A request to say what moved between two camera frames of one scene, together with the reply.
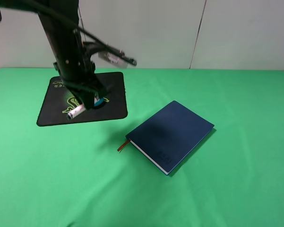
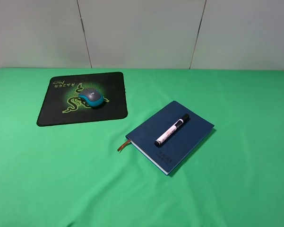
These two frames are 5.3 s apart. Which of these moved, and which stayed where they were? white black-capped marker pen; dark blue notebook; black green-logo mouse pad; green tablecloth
Moved: white black-capped marker pen
Stayed: green tablecloth; black green-logo mouse pad; dark blue notebook
